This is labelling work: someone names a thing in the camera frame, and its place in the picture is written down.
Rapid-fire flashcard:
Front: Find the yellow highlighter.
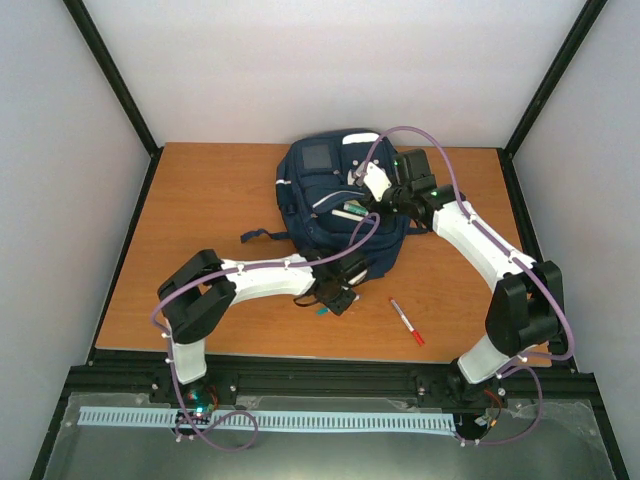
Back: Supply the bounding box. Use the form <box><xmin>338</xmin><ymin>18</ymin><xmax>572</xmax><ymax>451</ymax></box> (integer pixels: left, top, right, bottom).
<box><xmin>331</xmin><ymin>209</ymin><xmax>365</xmax><ymax>222</ymax></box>

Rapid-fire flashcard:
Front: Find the navy blue backpack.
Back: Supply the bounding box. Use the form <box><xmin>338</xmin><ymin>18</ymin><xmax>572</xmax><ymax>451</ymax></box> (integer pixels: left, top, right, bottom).
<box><xmin>268</xmin><ymin>128</ymin><xmax>431</xmax><ymax>279</ymax></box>

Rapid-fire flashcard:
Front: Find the green white glue stick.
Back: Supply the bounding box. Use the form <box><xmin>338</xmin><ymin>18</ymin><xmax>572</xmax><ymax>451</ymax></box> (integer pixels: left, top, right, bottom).
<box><xmin>343</xmin><ymin>202</ymin><xmax>369</xmax><ymax>216</ymax></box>

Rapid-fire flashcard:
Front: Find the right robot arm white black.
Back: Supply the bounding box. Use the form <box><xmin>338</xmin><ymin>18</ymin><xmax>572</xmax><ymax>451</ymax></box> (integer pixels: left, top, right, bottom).
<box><xmin>355</xmin><ymin>149</ymin><xmax>564</xmax><ymax>404</ymax></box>

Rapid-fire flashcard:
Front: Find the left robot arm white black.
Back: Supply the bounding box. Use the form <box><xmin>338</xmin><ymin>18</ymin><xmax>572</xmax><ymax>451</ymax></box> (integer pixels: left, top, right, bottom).
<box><xmin>154</xmin><ymin>249</ymin><xmax>369</xmax><ymax>403</ymax></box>

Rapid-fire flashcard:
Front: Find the red marker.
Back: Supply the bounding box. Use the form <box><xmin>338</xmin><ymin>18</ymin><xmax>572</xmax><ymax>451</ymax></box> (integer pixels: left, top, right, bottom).
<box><xmin>389</xmin><ymin>297</ymin><xmax>425</xmax><ymax>346</ymax></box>

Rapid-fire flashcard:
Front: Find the metal front plate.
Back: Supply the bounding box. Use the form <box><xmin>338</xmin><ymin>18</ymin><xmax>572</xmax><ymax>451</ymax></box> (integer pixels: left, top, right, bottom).
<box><xmin>43</xmin><ymin>394</ymin><xmax>615</xmax><ymax>479</ymax></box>

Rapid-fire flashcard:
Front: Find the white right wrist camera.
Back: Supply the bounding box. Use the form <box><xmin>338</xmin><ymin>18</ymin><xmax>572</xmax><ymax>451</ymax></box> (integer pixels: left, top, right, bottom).
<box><xmin>354</xmin><ymin>162</ymin><xmax>392</xmax><ymax>203</ymax></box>

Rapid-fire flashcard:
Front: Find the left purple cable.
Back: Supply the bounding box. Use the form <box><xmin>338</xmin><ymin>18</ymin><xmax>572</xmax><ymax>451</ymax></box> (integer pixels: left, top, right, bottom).
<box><xmin>150</xmin><ymin>212</ymin><xmax>381</xmax><ymax>452</ymax></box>

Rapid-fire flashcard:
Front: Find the purple cable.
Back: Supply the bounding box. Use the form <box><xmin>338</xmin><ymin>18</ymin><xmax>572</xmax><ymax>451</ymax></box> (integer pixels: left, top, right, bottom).
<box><xmin>150</xmin><ymin>212</ymin><xmax>381</xmax><ymax>452</ymax></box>
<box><xmin>359</xmin><ymin>125</ymin><xmax>576</xmax><ymax>447</ymax></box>

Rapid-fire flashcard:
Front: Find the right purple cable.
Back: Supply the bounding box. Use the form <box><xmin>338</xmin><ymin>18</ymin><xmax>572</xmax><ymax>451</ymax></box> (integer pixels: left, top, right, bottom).
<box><xmin>359</xmin><ymin>125</ymin><xmax>576</xmax><ymax>447</ymax></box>

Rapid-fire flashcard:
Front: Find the black aluminium frame rail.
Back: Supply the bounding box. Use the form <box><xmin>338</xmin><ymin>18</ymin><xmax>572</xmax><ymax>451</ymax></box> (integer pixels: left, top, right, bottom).
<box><xmin>60</xmin><ymin>350</ymin><xmax>604</xmax><ymax>413</ymax></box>

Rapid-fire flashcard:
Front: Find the right rear frame post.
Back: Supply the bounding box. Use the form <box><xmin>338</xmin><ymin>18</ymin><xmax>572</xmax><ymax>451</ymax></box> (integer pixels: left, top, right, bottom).
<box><xmin>502</xmin><ymin>0</ymin><xmax>609</xmax><ymax>156</ymax></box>

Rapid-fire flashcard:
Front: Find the frame post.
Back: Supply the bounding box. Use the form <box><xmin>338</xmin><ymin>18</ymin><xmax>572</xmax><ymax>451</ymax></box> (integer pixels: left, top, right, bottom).
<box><xmin>62</xmin><ymin>0</ymin><xmax>164</xmax><ymax>159</ymax></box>
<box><xmin>502</xmin><ymin>0</ymin><xmax>609</xmax><ymax>156</ymax></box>

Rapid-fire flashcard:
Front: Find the light blue cable duct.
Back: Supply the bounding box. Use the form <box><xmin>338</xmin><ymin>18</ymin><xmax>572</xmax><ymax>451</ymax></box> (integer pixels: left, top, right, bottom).
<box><xmin>77</xmin><ymin>406</ymin><xmax>456</xmax><ymax>435</ymax></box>

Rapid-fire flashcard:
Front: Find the left rear frame post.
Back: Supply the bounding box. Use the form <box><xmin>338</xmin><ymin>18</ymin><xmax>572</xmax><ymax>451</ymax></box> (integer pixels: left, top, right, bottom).
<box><xmin>62</xmin><ymin>0</ymin><xmax>164</xmax><ymax>159</ymax></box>

